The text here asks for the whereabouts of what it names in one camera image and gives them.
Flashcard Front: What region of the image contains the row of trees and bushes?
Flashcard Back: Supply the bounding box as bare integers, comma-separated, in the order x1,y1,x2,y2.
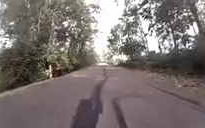
0,0,102,91
104,0,205,76

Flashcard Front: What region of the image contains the dirt verge with leaves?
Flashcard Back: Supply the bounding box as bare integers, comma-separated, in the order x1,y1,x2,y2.
0,68,88,99
123,64,205,99

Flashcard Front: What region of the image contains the pale post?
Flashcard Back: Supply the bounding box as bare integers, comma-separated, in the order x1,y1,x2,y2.
48,64,54,80

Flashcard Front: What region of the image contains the grey asphalt road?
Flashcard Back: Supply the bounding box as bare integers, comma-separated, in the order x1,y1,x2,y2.
0,64,205,128

